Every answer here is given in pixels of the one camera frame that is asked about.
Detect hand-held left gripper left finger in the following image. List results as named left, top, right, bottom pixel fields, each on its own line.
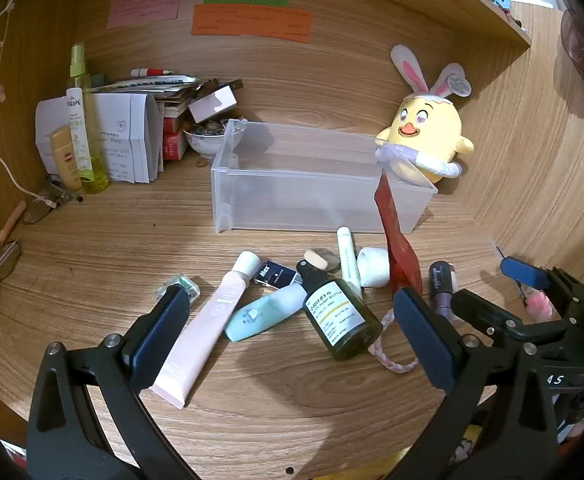
left=26, top=284, right=207, bottom=480

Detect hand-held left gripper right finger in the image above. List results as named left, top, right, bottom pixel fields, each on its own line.
left=387, top=287, right=560, bottom=480

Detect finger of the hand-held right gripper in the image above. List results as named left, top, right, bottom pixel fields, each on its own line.
left=500, top=257, right=584, bottom=318
left=452, top=289, right=525, bottom=343

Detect pink white braided cord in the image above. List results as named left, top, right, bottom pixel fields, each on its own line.
left=369, top=310, right=420, bottom=373

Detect pink cosmetic tube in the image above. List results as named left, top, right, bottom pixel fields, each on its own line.
left=150, top=251, right=261, bottom=408

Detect purple cosmetic tube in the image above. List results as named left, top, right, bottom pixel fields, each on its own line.
left=428, top=260, right=460, bottom=323

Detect dark green bottle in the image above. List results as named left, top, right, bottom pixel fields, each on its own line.
left=296, top=259, right=383, bottom=362

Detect red foil packet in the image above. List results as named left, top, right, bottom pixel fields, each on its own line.
left=374, top=172, right=424, bottom=293

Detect light blue cosmetic tube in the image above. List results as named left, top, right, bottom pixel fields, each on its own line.
left=224, top=285, right=309, bottom=343

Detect white slim stick tube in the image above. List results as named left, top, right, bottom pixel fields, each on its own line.
left=336, top=226, right=363, bottom=298

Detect blue staple box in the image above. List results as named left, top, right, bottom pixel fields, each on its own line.
left=254, top=259, right=300, bottom=291

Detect beige eraser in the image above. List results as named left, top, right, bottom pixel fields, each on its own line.
left=304, top=248, right=341, bottom=271

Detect clear plastic storage bin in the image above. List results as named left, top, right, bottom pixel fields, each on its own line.
left=211, top=119, right=438, bottom=235

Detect small clear green box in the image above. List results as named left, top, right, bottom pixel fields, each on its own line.
left=153, top=274, right=201, bottom=306

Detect eyeglasses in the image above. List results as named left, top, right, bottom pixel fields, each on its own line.
left=20, top=175, right=84, bottom=225
left=0, top=240, right=22, bottom=282

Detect yellow chick plush toy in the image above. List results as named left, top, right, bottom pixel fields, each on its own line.
left=375, top=44, right=475, bottom=184

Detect yellow-green spray bottle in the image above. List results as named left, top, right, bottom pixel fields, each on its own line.
left=69, top=42, right=111, bottom=195

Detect tan stick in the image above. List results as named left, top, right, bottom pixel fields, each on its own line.
left=0, top=200, right=27, bottom=243

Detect stack of books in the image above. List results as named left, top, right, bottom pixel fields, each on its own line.
left=92, top=74, right=207, bottom=161

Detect white ceramic bowl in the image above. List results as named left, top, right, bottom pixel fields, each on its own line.
left=182, top=119, right=247, bottom=157

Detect yellow sunscreen bottle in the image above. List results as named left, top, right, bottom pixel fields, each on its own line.
left=48, top=126, right=84, bottom=192

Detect folded white papers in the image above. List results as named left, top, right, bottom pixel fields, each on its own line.
left=35, top=92, right=163, bottom=184

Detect small white box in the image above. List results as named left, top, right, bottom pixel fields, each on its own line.
left=188, top=86, right=237, bottom=123

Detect orange paper note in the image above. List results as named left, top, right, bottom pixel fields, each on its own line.
left=191, top=4, right=313, bottom=43

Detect pink paper note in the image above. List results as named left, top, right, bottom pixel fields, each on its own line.
left=106, top=0, right=183, bottom=29

